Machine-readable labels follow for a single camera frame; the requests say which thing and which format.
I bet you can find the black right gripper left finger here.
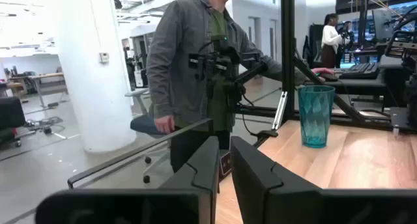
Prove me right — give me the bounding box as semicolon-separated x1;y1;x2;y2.
35;135;220;224

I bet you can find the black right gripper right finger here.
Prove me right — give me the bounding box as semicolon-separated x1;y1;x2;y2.
230;135;417;224

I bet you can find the teal glass bowl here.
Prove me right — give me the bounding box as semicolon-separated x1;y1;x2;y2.
297;85;336;149

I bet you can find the person's hand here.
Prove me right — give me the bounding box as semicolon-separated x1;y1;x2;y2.
311;67;335;78
154;115;177;135

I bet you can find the blue office chair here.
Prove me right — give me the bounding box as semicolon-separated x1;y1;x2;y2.
125;89;173;186

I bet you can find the white round pillar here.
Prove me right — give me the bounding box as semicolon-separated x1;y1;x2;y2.
55;0;137;153

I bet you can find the person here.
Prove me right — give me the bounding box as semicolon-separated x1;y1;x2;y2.
146;0;335;173
321;12;351;69

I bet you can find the black desk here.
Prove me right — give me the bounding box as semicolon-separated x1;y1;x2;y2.
302;54;411;107

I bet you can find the black keyboard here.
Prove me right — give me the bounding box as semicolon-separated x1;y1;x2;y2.
338;61;381;80

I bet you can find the wooden desk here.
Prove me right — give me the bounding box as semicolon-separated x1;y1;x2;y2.
8;72;68;108

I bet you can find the silver metal bracket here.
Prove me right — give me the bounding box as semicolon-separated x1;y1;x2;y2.
272;91;289;131

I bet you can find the black metal table frame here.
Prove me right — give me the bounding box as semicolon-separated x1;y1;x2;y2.
234;0;417;133

